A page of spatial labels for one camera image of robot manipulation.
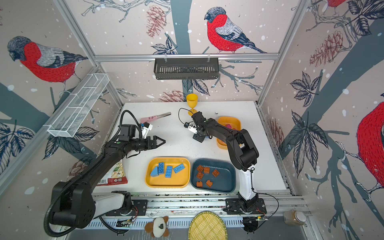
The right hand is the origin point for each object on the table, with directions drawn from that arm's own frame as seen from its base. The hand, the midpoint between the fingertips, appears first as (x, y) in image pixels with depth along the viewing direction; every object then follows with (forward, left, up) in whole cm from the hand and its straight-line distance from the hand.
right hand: (200, 134), depth 98 cm
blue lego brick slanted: (-26, +26, -2) cm, 37 cm away
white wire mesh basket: (-3, +64, +30) cm, 71 cm away
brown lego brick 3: (-25, -10, -3) cm, 27 cm away
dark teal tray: (-30, -15, -3) cm, 33 cm away
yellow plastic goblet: (+20, +6, +12) cm, 24 cm away
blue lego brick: (-27, +17, -2) cm, 32 cm away
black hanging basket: (+40, +11, +26) cm, 49 cm away
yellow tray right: (+11, -23, 0) cm, 26 cm away
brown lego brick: (-32, -1, -1) cm, 32 cm away
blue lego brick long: (-24, +22, -2) cm, 32 cm away
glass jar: (-45, -43, +4) cm, 62 cm away
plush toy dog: (-51, +17, 0) cm, 54 cm away
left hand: (-15, +21, +13) cm, 29 cm away
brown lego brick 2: (-22, -1, -2) cm, 22 cm away
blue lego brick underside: (-23, +11, -2) cm, 26 cm away
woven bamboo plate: (-49, -5, -4) cm, 49 cm away
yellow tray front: (-29, +10, -3) cm, 31 cm away
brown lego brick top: (-30, -6, -2) cm, 31 cm away
